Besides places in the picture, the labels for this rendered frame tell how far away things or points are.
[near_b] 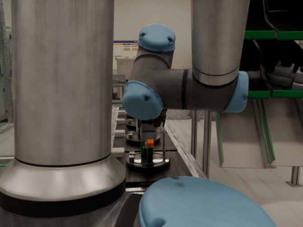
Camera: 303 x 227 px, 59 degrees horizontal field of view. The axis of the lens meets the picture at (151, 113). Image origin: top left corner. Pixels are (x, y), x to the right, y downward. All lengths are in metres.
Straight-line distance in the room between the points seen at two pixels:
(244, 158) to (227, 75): 0.45
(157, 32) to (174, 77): 0.11
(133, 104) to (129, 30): 10.94
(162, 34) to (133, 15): 10.92
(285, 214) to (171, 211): 0.70
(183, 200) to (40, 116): 0.13
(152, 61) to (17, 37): 0.32
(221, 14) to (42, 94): 0.23
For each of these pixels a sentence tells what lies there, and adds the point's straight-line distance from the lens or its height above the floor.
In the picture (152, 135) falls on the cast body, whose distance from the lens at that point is 0.80.
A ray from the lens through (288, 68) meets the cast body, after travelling 0.88.
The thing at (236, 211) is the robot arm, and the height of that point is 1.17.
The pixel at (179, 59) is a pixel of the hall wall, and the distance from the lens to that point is 11.40.
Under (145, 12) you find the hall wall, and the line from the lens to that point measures 11.47.
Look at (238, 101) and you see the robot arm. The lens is 0.47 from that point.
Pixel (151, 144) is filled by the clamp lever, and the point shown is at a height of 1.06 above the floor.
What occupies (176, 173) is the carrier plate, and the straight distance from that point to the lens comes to 0.80.
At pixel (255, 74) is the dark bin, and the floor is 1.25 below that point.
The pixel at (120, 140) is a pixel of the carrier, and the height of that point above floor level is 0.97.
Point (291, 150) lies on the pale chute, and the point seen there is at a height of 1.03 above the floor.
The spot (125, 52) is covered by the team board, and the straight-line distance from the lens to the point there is 11.33.
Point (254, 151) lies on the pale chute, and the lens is 0.86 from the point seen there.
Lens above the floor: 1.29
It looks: 11 degrees down
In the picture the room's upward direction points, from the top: straight up
